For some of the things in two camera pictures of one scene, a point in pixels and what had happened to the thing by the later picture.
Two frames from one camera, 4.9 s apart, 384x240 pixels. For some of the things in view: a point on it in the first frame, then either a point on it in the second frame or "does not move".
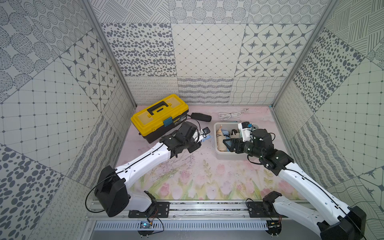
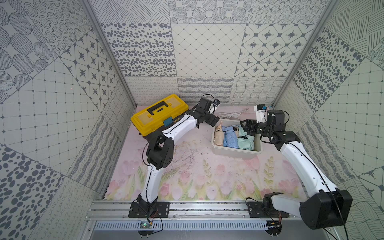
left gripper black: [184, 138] to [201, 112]
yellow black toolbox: [156, 121] does not move
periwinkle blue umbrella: [207, 137] to [230, 137]
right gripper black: [238, 142] to [250, 122]
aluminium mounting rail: [290, 210] does not move
